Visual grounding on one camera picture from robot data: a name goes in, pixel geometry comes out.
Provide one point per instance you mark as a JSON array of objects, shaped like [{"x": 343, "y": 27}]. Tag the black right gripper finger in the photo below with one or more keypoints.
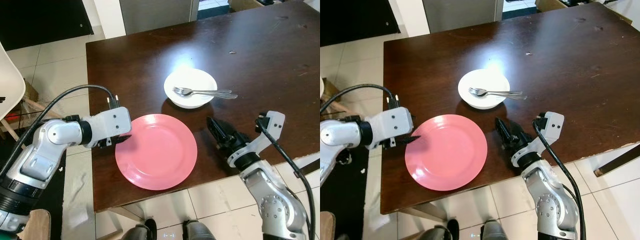
[
  {"x": 216, "y": 132},
  {"x": 505, "y": 132},
  {"x": 516, "y": 132},
  {"x": 227, "y": 132}
]

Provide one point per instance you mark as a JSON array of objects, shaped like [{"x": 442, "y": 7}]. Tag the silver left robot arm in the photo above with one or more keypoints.
[
  {"x": 335, "y": 137},
  {"x": 47, "y": 145}
]

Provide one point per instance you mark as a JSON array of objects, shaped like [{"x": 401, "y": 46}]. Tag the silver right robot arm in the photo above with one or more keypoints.
[
  {"x": 552, "y": 202},
  {"x": 272, "y": 200}
]

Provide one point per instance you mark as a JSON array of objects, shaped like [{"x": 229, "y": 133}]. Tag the pink round plate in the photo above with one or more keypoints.
[
  {"x": 446, "y": 156},
  {"x": 156, "y": 155}
]

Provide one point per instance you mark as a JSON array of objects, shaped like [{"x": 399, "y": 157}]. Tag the silver metal fork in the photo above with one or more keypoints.
[
  {"x": 178, "y": 90},
  {"x": 474, "y": 91}
]

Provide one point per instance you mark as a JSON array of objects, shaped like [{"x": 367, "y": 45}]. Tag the white bowl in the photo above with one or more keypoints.
[
  {"x": 192, "y": 78},
  {"x": 487, "y": 79}
]

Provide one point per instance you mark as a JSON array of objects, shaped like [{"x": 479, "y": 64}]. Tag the black floor mat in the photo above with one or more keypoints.
[
  {"x": 56, "y": 200},
  {"x": 350, "y": 205}
]

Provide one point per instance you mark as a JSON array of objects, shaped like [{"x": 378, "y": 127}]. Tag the dark wooden bar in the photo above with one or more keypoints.
[
  {"x": 617, "y": 161},
  {"x": 310, "y": 166}
]

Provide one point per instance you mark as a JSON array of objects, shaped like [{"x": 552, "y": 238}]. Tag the brown cardboard box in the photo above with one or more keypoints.
[
  {"x": 31, "y": 92},
  {"x": 331, "y": 91}
]

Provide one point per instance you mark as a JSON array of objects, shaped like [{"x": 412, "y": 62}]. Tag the dark brown wooden table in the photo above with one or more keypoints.
[
  {"x": 255, "y": 55},
  {"x": 565, "y": 55}
]

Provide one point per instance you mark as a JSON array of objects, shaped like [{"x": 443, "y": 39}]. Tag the robot right leg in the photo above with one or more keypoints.
[
  {"x": 497, "y": 231},
  {"x": 200, "y": 231}
]

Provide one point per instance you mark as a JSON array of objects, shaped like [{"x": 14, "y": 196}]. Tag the robot leg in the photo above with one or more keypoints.
[
  {"x": 200, "y": 231},
  {"x": 497, "y": 231},
  {"x": 440, "y": 234},
  {"x": 137, "y": 232}
]

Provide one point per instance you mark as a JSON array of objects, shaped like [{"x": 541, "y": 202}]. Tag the robot left leg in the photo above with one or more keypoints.
[
  {"x": 137, "y": 232},
  {"x": 440, "y": 234}
]

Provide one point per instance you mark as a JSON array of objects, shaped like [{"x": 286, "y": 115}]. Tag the white chair with wooden legs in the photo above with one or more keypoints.
[{"x": 10, "y": 85}]

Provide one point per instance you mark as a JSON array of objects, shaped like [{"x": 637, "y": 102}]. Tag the grey cabinet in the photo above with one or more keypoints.
[
  {"x": 157, "y": 15},
  {"x": 460, "y": 14}
]

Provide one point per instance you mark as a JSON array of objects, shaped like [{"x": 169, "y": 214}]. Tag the black cabinet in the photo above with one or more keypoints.
[
  {"x": 40, "y": 20},
  {"x": 355, "y": 17}
]

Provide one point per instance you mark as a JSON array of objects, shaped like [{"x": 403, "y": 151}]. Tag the light wooden furniture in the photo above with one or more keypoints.
[
  {"x": 250, "y": 4},
  {"x": 557, "y": 4}
]

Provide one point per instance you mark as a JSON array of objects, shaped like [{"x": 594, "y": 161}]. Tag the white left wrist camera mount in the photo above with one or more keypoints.
[
  {"x": 395, "y": 124},
  {"x": 112, "y": 124}
]

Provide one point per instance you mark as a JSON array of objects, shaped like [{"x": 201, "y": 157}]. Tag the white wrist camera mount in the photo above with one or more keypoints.
[
  {"x": 272, "y": 127},
  {"x": 395, "y": 124},
  {"x": 552, "y": 127},
  {"x": 112, "y": 124}
]

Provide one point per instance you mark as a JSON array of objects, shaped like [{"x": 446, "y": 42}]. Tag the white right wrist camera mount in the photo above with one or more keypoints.
[
  {"x": 272, "y": 127},
  {"x": 552, "y": 127}
]

